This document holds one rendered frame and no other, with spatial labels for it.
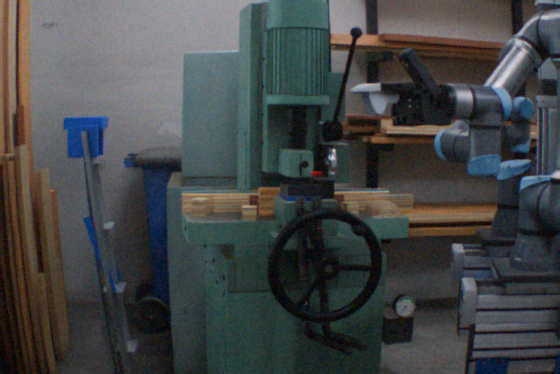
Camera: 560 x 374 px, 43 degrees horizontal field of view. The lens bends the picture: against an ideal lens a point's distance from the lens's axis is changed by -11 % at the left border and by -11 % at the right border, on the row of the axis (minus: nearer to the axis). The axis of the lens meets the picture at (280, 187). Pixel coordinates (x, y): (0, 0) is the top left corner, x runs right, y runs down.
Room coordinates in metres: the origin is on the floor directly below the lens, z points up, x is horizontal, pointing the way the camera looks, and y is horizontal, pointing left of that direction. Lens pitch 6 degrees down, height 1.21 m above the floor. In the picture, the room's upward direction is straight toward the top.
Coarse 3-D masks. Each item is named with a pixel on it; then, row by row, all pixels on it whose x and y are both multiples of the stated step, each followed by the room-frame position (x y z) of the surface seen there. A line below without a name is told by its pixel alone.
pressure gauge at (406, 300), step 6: (402, 294) 2.06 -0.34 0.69; (396, 300) 2.04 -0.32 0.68; (402, 300) 2.04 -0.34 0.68; (408, 300) 2.04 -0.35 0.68; (414, 300) 2.04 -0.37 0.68; (396, 306) 2.03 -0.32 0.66; (402, 306) 2.04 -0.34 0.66; (408, 306) 2.04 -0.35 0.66; (414, 306) 2.04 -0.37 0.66; (396, 312) 2.03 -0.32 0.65; (402, 312) 2.04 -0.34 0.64; (408, 312) 2.04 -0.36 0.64; (402, 318) 2.06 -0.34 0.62
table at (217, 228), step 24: (192, 216) 2.08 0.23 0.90; (216, 216) 2.09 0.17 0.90; (240, 216) 2.10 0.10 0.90; (264, 216) 2.10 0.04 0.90; (360, 216) 2.11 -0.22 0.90; (192, 240) 1.99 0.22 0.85; (216, 240) 2.00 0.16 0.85; (240, 240) 2.01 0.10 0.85; (264, 240) 2.03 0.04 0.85; (288, 240) 1.94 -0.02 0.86; (336, 240) 1.97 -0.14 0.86
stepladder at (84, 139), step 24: (72, 120) 2.76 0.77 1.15; (96, 120) 2.77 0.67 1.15; (72, 144) 2.75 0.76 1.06; (96, 144) 2.75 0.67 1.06; (96, 168) 2.89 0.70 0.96; (96, 192) 2.77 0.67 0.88; (96, 216) 2.74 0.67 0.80; (96, 240) 2.75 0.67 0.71; (96, 264) 2.75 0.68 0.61; (96, 288) 2.75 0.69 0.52; (120, 288) 2.83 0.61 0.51; (120, 312) 2.90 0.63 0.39; (120, 336) 2.74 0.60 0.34; (120, 360) 2.92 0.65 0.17
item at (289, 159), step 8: (280, 152) 2.26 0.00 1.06; (288, 152) 2.16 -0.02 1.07; (296, 152) 2.16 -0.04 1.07; (304, 152) 2.17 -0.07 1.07; (312, 152) 2.17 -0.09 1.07; (280, 160) 2.26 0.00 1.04; (288, 160) 2.16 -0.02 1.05; (296, 160) 2.16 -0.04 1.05; (312, 160) 2.17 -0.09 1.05; (280, 168) 2.26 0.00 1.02; (288, 168) 2.16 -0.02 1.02; (296, 168) 2.16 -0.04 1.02; (304, 168) 2.17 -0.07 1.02; (312, 168) 2.17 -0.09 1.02; (288, 176) 2.16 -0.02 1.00; (296, 176) 2.16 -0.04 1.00; (304, 176) 2.17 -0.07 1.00; (312, 176) 2.17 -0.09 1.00
